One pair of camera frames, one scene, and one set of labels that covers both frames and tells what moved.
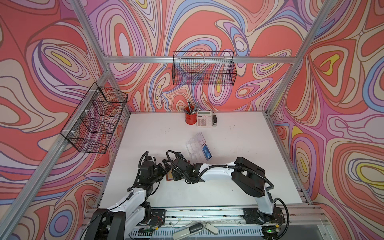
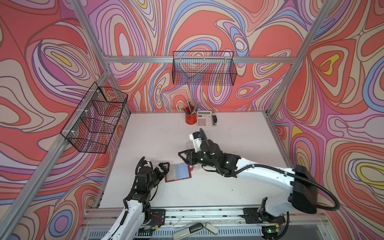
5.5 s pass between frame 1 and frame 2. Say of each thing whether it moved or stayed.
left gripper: stayed
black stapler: stayed
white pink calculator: stayed
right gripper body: moved
